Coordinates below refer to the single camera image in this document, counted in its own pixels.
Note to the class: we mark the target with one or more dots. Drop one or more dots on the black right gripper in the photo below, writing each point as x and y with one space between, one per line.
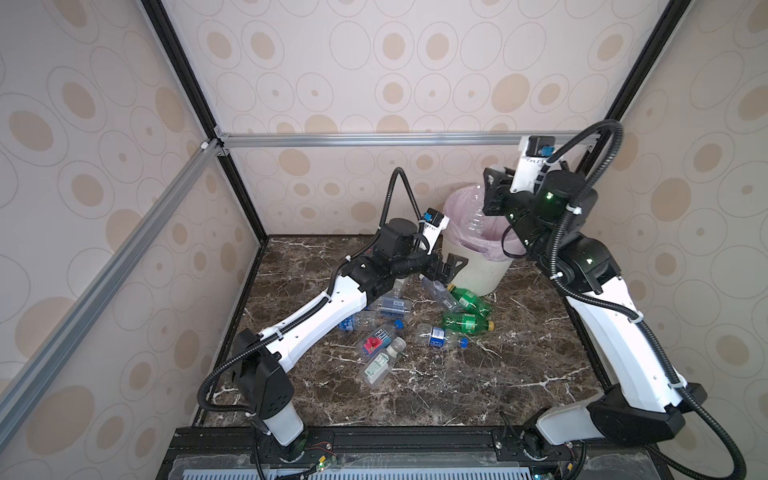
498 193

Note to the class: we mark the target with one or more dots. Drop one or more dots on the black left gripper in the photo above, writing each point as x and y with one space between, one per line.
443 274

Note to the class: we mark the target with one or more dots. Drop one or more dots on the clear unlabelled bottle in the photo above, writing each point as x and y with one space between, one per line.
474 225

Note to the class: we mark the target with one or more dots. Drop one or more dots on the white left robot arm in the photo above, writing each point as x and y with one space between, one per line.
400 249

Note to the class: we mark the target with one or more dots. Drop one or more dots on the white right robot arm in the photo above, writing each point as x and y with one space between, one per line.
647 398

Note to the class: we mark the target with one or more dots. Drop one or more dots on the pink bin liner bag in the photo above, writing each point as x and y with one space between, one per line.
510 244

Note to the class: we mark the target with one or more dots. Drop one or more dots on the white waste bin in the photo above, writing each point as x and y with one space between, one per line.
486 264

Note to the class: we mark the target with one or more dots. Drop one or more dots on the clear bottle purple tint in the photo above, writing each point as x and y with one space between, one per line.
439 293

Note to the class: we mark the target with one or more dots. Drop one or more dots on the green bottle upper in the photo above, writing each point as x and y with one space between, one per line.
470 301

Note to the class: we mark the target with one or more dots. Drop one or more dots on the clear bottle green white label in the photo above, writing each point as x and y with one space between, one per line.
399 287

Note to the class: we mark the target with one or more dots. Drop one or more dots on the green bottle yellow cap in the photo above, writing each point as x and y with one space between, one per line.
467 323

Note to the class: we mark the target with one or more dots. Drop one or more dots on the small crushed bottle blue cap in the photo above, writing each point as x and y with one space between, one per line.
439 338

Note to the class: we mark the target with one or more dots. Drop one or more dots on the clear bottle pale blue label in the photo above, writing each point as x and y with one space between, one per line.
392 307

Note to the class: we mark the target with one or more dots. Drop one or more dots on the clear bottle pink red label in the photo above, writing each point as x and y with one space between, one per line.
378 339

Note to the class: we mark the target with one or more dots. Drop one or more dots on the square clear bottle white cap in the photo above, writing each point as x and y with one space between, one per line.
380 364

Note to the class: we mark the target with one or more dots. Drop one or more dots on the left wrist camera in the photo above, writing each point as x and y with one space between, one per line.
433 223

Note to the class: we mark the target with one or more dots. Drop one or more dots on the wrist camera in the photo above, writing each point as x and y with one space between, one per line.
433 223
534 151

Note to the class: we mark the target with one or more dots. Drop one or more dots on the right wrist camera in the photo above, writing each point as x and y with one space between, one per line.
534 151

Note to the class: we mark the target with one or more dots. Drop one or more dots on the horizontal aluminium rail back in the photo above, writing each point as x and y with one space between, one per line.
360 140

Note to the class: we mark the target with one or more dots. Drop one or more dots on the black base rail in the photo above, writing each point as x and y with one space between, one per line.
396 453

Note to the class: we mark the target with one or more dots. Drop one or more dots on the aluminium rail left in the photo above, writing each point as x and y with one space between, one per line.
35 378

